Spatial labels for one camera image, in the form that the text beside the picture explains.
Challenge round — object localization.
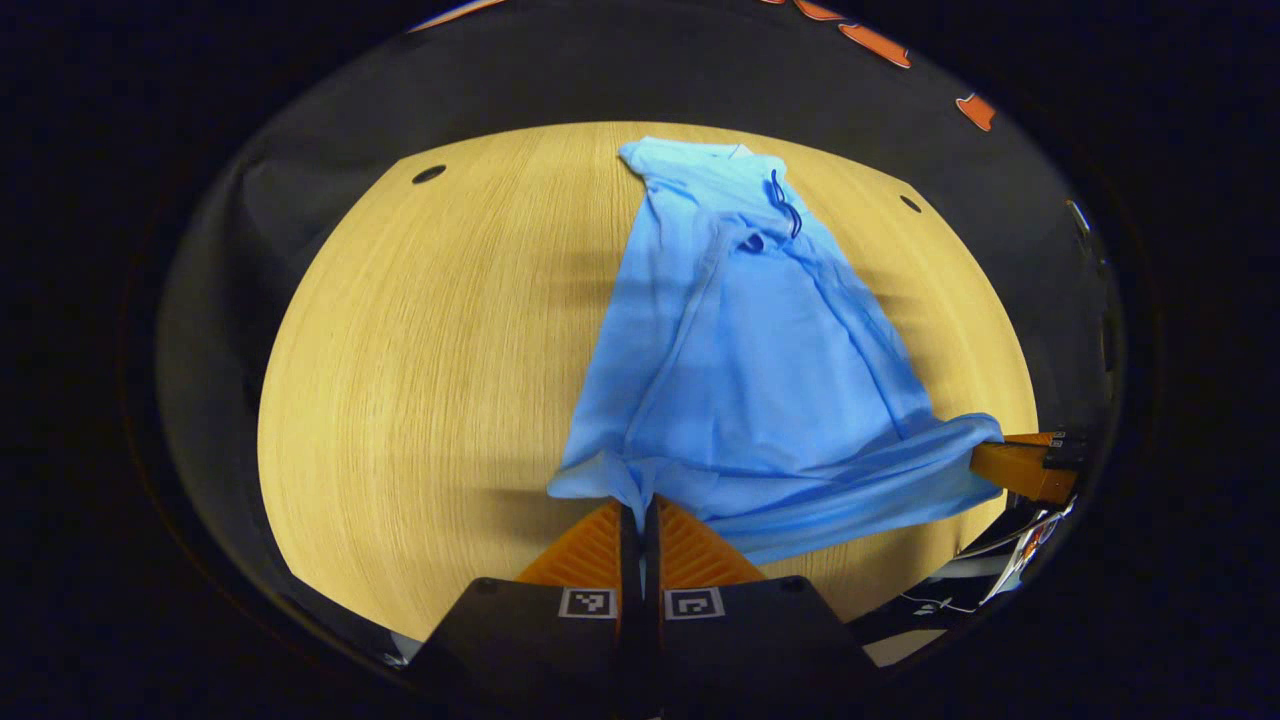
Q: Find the light blue T-shirt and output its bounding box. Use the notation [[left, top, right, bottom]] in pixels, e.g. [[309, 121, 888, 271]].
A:
[[546, 136, 1007, 567]]

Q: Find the black backdrop cloth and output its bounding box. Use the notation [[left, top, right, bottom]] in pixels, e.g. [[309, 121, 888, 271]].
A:
[[154, 0, 1128, 666]]

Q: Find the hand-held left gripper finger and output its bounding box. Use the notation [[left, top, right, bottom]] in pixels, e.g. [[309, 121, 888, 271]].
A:
[[404, 500, 642, 720], [640, 494, 883, 720]]

